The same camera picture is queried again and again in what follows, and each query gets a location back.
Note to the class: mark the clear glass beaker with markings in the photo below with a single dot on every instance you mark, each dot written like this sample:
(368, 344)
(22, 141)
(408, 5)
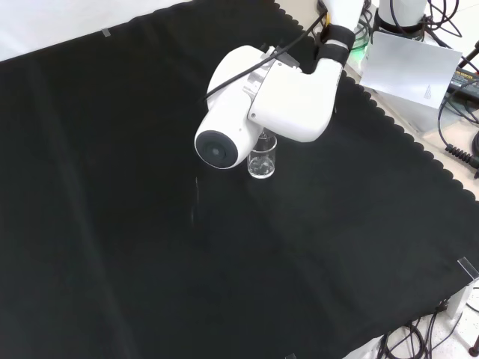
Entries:
(262, 164)

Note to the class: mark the black bench cloth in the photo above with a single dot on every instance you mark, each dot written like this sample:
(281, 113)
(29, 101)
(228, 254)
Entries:
(149, 224)

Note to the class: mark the clear tape piece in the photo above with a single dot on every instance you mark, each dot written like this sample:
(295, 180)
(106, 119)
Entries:
(106, 33)
(468, 267)

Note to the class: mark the black power adapter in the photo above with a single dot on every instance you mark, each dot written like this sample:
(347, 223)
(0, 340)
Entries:
(466, 84)

